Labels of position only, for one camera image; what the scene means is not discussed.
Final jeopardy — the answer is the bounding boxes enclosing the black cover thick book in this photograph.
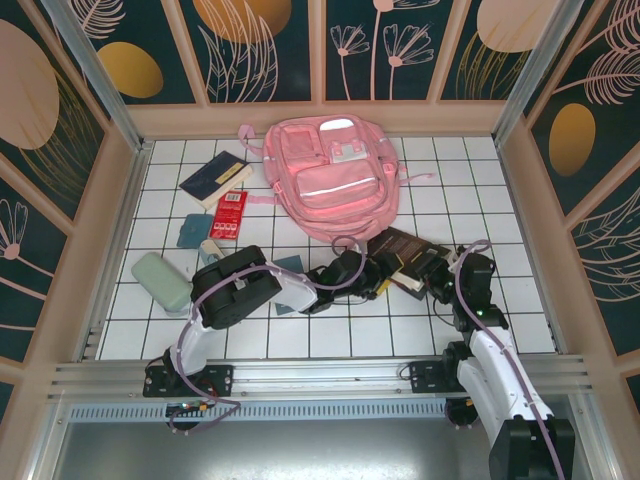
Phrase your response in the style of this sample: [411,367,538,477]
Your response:
[367,226,454,302]

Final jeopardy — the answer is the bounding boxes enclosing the teal notebook with barcode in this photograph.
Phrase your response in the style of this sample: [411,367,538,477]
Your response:
[272,253,307,317]

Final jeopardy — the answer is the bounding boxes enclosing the pink school backpack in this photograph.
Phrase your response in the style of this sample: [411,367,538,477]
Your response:
[237,115,436,244]

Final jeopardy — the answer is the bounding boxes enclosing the red ruler set package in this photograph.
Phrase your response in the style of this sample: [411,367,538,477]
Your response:
[209,189,250,242]

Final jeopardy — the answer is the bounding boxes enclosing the teal and beige stapler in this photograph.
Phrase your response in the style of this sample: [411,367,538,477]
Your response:
[197,239,226,266]

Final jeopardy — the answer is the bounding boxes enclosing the small teal card holder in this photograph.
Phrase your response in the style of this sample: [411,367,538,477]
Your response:
[177,213,214,250]

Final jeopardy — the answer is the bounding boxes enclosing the navy hardcover book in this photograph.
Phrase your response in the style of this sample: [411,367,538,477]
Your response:
[178,150,255,212]

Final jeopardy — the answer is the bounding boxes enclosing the pale green pencil case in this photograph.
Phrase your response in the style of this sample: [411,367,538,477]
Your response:
[130,252,194,319]

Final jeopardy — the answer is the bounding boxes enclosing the grey sheet metal panel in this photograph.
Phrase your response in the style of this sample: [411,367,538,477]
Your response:
[49,419,601,480]

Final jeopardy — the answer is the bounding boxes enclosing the small wiring connector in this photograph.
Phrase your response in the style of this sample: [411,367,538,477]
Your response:
[167,399,214,417]

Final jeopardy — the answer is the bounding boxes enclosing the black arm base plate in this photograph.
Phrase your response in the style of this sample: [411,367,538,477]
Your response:
[143,363,235,399]
[408,359,474,396]

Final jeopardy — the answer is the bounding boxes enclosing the aluminium mounting rail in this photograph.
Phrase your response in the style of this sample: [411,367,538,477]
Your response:
[47,355,594,404]

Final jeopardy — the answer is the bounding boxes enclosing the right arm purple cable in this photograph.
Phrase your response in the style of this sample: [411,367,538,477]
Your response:
[443,239,569,480]

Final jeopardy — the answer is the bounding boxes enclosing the perforated metal cable tray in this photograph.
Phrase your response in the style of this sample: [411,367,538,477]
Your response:
[67,402,571,424]

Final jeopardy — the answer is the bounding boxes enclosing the aluminium frame post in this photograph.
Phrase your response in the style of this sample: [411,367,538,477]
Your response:
[492,0,601,146]
[42,0,146,156]

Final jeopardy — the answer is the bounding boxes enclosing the aluminium side rail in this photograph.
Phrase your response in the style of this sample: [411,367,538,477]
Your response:
[79,142,154,361]

